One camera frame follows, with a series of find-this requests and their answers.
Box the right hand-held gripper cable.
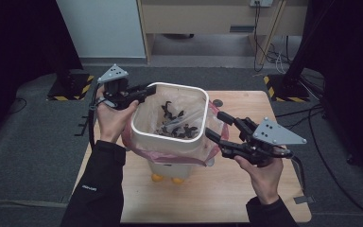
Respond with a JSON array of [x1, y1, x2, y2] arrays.
[[291, 155, 307, 194]]

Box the clear pink plastic bag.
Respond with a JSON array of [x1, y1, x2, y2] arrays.
[[121, 84, 230, 167]]

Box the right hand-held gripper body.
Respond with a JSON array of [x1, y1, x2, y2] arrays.
[[221, 116, 307, 167]]

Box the white bin rim ring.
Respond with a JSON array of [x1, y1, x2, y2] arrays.
[[130, 81, 211, 144]]

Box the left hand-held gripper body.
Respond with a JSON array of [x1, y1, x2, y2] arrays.
[[97, 63, 140, 111]]

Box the black stand with striped base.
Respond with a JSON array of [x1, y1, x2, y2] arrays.
[[46, 0, 95, 102], [263, 0, 339, 103]]

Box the black hanging cable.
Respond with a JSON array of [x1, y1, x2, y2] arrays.
[[252, 1, 268, 73]]

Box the light wooden desk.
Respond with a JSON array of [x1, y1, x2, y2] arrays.
[[136, 0, 308, 65]]

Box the black floor cable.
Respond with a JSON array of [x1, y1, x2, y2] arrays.
[[306, 107, 363, 221], [8, 97, 28, 115], [276, 105, 325, 129]]

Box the white power strip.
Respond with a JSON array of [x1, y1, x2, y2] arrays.
[[249, 0, 273, 8]]

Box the white cable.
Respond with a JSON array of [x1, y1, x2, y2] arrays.
[[274, 51, 287, 75]]

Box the black curtain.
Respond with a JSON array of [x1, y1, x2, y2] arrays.
[[308, 0, 363, 187], [0, 0, 83, 149]]

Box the grey tape piece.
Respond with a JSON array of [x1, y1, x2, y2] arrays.
[[293, 195, 316, 205]]

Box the cream trash bin with legs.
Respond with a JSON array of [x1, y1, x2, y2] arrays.
[[131, 126, 209, 185]]

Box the person's right hand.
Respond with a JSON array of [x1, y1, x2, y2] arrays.
[[234, 155, 285, 206]]

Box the pile of black scraps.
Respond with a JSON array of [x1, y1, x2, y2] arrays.
[[155, 100, 200, 140]]

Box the person's left hand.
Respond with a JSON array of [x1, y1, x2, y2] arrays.
[[95, 86, 140, 145]]

